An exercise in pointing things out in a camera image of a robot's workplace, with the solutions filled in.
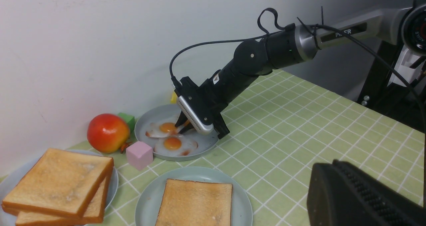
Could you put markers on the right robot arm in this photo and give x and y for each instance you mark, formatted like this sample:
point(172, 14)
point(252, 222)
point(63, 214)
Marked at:
point(294, 44)

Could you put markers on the fried egg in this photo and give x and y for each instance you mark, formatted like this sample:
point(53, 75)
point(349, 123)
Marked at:
point(175, 145)
point(162, 129)

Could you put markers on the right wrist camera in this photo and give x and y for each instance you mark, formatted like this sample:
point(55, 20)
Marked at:
point(192, 103)

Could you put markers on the red yellow apple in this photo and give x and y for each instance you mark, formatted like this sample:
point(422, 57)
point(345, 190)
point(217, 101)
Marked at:
point(108, 133)

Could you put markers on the fried egg left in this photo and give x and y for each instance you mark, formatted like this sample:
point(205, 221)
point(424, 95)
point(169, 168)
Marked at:
point(162, 129)

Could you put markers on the empty light green plate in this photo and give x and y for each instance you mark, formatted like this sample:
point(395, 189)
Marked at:
point(148, 204)

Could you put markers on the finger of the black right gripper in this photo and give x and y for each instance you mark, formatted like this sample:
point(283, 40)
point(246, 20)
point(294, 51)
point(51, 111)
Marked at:
point(182, 120)
point(187, 127)

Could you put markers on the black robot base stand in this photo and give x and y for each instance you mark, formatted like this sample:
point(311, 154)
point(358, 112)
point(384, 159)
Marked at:
point(383, 91)

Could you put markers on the yellow cube block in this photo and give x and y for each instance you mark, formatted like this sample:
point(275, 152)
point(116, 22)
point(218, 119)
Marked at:
point(174, 97)

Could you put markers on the fried egg front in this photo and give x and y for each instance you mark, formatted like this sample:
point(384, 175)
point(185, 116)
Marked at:
point(175, 145)

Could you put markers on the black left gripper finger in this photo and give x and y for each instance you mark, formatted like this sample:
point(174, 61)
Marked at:
point(341, 194)

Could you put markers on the green checkered tablecloth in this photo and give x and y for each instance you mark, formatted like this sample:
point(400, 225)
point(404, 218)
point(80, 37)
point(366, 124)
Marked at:
point(280, 127)

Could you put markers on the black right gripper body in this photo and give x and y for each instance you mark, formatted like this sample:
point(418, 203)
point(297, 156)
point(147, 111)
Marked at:
point(224, 86)

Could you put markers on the toast slice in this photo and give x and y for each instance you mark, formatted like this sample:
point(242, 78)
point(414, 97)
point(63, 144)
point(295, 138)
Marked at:
point(195, 203)
point(94, 213)
point(61, 183)

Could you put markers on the green cube block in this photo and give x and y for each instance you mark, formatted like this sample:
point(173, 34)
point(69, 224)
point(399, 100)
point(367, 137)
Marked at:
point(129, 119)

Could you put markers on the grey egg plate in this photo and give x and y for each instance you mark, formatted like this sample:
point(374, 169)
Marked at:
point(169, 113)

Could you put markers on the pink cube block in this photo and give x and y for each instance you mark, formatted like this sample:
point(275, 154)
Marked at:
point(139, 155)

